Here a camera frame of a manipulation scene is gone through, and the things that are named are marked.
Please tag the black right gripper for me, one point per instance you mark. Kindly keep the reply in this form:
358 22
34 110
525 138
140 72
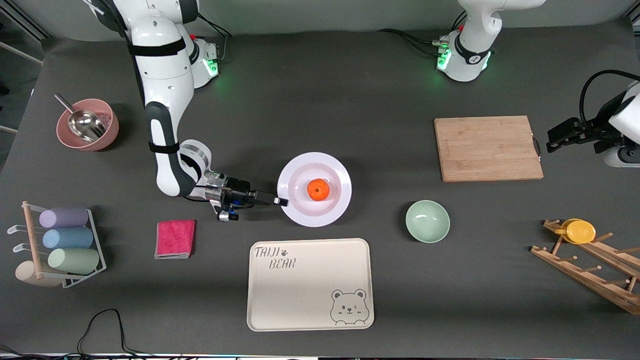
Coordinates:
239 190

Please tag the mint green bowl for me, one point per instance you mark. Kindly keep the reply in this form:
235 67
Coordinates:
427 222

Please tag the wooden peg drying rack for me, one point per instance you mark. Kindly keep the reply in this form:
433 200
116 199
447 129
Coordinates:
590 280

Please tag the purple cup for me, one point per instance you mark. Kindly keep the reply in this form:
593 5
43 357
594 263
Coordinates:
64 217

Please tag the metal scoop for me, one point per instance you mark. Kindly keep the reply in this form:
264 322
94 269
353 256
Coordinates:
85 125

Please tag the pale green cup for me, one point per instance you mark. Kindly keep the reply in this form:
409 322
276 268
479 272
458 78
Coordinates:
74 261

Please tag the beige wooden bar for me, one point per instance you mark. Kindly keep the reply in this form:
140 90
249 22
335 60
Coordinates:
20 51

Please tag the yellow cup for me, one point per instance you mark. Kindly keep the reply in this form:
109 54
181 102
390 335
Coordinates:
580 232

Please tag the blue cup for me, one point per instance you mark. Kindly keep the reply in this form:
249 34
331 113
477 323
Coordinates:
67 238

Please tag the orange mandarin fruit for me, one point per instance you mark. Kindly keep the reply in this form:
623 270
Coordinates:
318 190

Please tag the beige cup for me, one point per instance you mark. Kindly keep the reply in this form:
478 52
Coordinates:
25 275

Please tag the pink bowl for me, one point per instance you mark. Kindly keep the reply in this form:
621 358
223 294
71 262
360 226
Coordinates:
107 135

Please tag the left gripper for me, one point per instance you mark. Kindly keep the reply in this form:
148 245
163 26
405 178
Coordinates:
593 128

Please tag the pink folded cloth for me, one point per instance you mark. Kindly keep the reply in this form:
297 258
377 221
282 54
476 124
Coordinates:
175 239

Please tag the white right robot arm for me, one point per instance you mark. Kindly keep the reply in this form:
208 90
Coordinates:
167 80

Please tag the bamboo cutting board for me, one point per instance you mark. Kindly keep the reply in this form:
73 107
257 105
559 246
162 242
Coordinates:
490 150

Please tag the cream bear print tray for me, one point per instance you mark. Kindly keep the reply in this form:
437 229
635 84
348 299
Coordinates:
300 295

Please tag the white round plate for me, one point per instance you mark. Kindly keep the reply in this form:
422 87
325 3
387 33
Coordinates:
300 170

